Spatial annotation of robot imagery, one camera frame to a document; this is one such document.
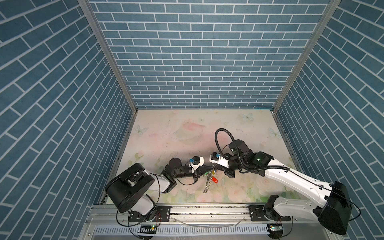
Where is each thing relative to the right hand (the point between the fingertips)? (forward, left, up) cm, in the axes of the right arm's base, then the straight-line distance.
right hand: (214, 165), depth 75 cm
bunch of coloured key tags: (-1, 0, -15) cm, 15 cm away
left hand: (-3, +2, -1) cm, 3 cm away
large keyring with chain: (-4, +2, -15) cm, 15 cm away
